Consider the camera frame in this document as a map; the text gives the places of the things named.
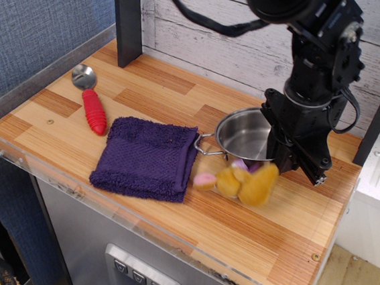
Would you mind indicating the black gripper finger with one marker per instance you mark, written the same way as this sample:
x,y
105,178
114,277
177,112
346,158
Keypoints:
x,y
286,157
274,137

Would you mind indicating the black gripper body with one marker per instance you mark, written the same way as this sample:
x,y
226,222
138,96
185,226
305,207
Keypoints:
x,y
307,127

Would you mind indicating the stainless steel pot bowl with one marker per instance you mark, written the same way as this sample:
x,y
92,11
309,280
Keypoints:
x,y
241,135

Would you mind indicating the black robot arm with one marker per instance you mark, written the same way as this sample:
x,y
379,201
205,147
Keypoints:
x,y
326,60

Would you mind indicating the purple folded towel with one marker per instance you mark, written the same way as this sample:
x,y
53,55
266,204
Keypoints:
x,y
146,159

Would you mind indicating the yellow plush bunny toy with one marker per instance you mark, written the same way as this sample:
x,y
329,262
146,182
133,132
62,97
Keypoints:
x,y
235,181

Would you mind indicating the white toy sink counter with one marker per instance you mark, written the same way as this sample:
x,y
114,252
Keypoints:
x,y
359,231

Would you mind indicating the silver dispenser button panel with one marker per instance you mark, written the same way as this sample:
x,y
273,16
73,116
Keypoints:
x,y
126,269

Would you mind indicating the stainless toy fridge cabinet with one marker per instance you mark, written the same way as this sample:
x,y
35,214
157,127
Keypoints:
x,y
103,249

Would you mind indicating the clear acrylic edge guard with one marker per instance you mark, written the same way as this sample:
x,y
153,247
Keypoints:
x,y
285,242

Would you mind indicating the red handled metal scoop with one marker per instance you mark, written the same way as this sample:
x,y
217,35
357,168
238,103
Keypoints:
x,y
84,78

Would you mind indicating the dark left support post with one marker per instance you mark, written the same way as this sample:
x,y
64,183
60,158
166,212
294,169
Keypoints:
x,y
128,29

